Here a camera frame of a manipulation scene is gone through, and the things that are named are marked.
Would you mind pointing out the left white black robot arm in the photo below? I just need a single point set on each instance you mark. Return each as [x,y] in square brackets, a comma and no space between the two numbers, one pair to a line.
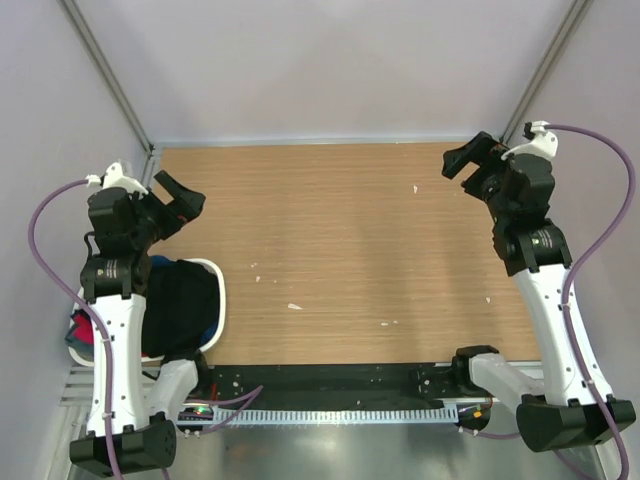
[132,429]

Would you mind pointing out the black t shirt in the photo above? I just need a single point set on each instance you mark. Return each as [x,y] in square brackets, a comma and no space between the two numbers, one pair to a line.
[180,310]

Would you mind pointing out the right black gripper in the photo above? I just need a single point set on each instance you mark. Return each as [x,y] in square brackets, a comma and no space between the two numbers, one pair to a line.
[484,151]

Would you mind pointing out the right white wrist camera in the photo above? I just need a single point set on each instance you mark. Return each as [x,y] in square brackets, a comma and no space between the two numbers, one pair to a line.
[541,142]

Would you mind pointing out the right aluminium frame post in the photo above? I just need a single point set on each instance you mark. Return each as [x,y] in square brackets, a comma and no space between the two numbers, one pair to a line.
[567,28]

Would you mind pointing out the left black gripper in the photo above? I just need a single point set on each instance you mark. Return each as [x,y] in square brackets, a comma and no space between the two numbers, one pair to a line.
[186,205]

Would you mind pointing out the blue t shirt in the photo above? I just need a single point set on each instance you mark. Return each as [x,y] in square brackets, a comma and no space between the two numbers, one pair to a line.
[158,261]

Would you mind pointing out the aluminium frame post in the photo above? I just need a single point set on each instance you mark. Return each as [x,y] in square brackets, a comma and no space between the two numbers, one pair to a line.
[567,28]
[93,49]

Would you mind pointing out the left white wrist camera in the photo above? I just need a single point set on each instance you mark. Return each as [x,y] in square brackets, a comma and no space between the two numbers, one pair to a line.
[117,175]

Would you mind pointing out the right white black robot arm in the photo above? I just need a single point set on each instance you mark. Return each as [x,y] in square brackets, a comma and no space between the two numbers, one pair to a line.
[573,404]

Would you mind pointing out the pink t shirt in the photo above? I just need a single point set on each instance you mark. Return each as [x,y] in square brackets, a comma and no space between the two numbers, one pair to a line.
[82,325]

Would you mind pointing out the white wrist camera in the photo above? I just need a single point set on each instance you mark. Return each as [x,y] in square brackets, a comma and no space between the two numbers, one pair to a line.
[117,175]
[541,142]

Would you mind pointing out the left aluminium frame post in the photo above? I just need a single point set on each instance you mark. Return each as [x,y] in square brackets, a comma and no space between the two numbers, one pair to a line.
[93,49]

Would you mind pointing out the slotted grey cable duct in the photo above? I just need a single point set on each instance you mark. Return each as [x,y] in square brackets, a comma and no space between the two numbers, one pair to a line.
[200,417]

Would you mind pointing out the grey t shirt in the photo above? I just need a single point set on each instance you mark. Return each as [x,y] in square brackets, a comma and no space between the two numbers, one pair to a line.
[80,351]

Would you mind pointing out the white perforated laundry basket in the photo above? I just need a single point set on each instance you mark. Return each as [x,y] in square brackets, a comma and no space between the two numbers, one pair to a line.
[217,300]

